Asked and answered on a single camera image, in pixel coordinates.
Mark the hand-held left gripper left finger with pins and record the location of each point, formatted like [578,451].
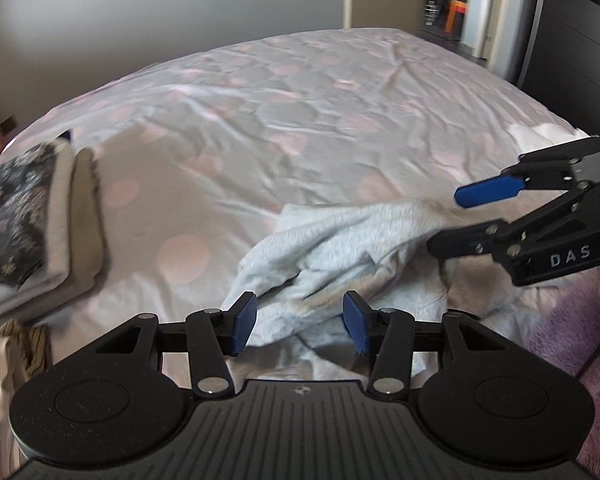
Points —
[242,322]

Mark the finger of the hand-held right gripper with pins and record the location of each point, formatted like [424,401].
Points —
[467,240]
[485,191]

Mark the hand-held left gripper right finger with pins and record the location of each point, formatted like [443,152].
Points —
[358,322]

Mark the light grey black-trimmed shirt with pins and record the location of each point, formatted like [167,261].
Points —
[330,255]

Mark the white waffle towel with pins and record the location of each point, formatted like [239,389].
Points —
[545,135]

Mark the purple fluffy blanket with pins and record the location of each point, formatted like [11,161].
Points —
[580,340]

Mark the orange box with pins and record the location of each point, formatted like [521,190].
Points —
[455,15]

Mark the white cabinet panel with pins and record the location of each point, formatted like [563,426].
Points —
[505,10]

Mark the folded beige fleece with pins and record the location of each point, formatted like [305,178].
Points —
[90,210]

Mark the black wardrobe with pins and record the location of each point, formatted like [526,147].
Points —
[575,20]

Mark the folded light grey sweatshirt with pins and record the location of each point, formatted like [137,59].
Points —
[60,240]

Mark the bed with pink dotted duvet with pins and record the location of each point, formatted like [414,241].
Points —
[280,110]

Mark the olive striped garment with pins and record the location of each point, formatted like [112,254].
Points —
[27,347]

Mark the cream garment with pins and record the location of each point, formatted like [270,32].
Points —
[0,400]

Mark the folded dark floral cloth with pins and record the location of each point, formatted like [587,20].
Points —
[10,210]

